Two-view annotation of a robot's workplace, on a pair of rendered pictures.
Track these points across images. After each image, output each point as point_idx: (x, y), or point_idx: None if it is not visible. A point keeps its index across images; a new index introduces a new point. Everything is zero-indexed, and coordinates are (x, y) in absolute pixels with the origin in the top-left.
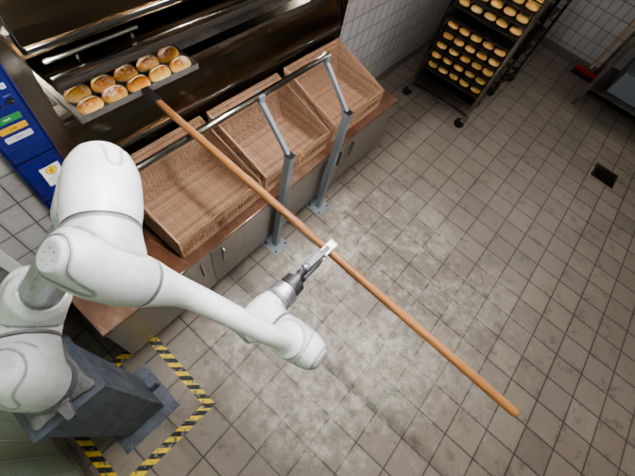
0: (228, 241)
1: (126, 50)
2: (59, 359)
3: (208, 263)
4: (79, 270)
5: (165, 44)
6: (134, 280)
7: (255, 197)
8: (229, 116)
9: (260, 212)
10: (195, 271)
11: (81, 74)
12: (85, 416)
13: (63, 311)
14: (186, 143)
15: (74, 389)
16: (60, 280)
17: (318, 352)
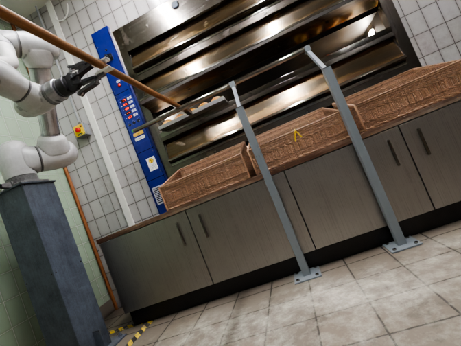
0: (206, 209)
1: (169, 85)
2: (24, 156)
3: (187, 230)
4: None
5: (188, 79)
6: None
7: (242, 174)
8: (203, 96)
9: (243, 189)
10: (172, 229)
11: (149, 97)
12: (15, 217)
13: (45, 141)
14: (171, 112)
15: (18, 181)
16: None
17: None
